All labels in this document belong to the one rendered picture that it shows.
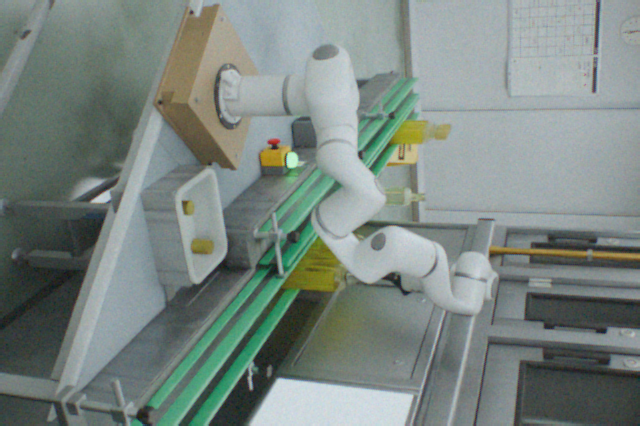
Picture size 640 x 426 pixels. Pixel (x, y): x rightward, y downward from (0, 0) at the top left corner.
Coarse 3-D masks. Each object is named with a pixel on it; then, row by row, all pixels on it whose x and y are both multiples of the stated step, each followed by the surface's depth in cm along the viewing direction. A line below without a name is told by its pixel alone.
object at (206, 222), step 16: (208, 176) 153; (176, 192) 141; (192, 192) 155; (208, 192) 154; (176, 208) 139; (208, 208) 156; (192, 224) 158; (208, 224) 158; (224, 240) 159; (192, 256) 157; (208, 256) 157; (224, 256) 159; (192, 272) 145; (208, 272) 151
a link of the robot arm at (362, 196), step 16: (336, 144) 134; (320, 160) 134; (336, 160) 130; (352, 160) 130; (336, 176) 129; (352, 176) 128; (368, 176) 129; (336, 192) 134; (352, 192) 128; (368, 192) 127; (384, 192) 130; (320, 208) 135; (336, 208) 132; (352, 208) 130; (368, 208) 129; (336, 224) 133; (352, 224) 132
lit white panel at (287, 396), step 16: (288, 384) 150; (304, 384) 149; (320, 384) 149; (272, 400) 145; (288, 400) 144; (304, 400) 144; (320, 400) 143; (336, 400) 143; (352, 400) 142; (368, 400) 142; (384, 400) 141; (400, 400) 141; (272, 416) 140; (288, 416) 140; (304, 416) 139; (320, 416) 139; (336, 416) 138; (352, 416) 138; (368, 416) 137; (384, 416) 137; (400, 416) 136
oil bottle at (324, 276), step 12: (300, 264) 171; (312, 264) 170; (324, 264) 170; (336, 264) 169; (300, 276) 169; (312, 276) 167; (324, 276) 166; (336, 276) 165; (300, 288) 170; (312, 288) 169; (324, 288) 168; (336, 288) 167
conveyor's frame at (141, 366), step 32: (256, 192) 186; (288, 192) 186; (224, 224) 167; (256, 224) 166; (224, 288) 156; (160, 320) 145; (192, 320) 144; (128, 352) 135; (160, 352) 134; (96, 384) 126; (128, 384) 125; (96, 416) 117
